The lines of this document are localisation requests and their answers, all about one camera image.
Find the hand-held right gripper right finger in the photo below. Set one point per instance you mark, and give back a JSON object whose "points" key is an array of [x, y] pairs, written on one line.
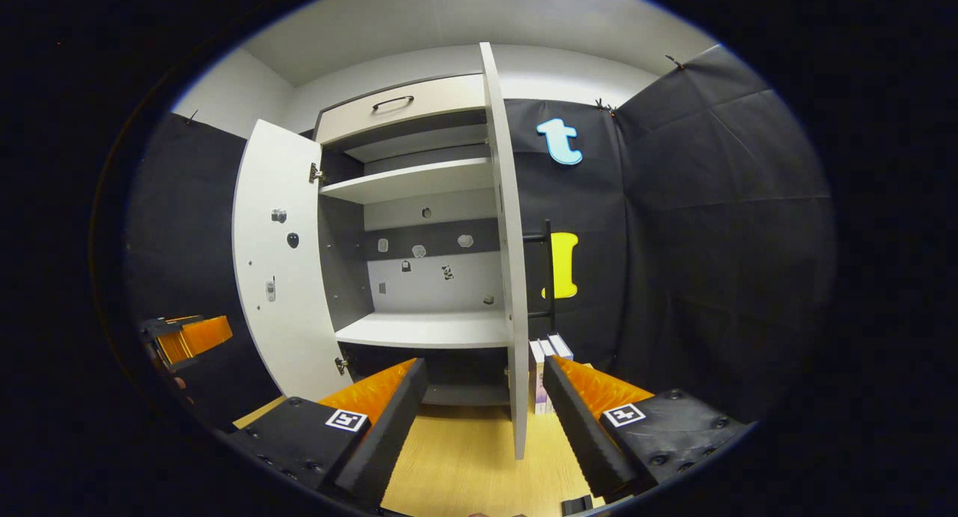
{"points": [[584, 438]]}

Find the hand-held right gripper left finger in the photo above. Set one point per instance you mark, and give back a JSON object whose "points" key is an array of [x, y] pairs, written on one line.
{"points": [[382, 446]]}

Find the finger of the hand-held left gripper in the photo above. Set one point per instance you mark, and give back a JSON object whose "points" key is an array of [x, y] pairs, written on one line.
{"points": [[168, 345], [209, 334]]}

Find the white double-door shoe cabinet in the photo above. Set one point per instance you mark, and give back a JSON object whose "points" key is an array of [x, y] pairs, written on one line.
{"points": [[426, 328]]}

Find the white cabinet door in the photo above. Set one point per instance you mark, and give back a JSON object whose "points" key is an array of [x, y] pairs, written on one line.
{"points": [[513, 277], [262, 173]]}

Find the white cabinet drawer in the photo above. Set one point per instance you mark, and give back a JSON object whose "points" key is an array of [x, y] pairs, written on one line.
{"points": [[449, 98]]}

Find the white printed box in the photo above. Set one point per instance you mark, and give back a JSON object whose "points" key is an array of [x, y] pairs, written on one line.
{"points": [[537, 375]]}

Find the black backdrop cloth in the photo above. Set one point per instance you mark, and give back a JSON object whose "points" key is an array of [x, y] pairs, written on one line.
{"points": [[711, 240]]}

